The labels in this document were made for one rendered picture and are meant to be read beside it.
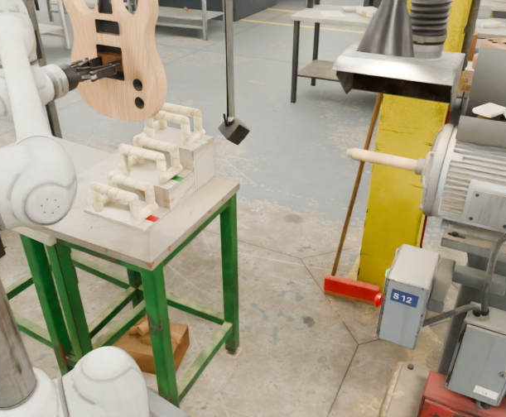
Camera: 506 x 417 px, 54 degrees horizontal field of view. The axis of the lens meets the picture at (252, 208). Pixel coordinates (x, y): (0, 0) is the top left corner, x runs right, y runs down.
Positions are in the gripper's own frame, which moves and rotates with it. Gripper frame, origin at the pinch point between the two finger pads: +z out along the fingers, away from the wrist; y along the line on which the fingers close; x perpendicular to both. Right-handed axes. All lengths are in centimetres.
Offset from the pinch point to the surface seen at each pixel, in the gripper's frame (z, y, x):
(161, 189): 5.2, 10.7, -44.0
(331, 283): 93, 49, -135
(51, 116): 65, -111, -58
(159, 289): -19, 25, -65
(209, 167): 32, 14, -46
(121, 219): -8, 3, -51
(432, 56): 20, 91, 8
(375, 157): 14, 81, -20
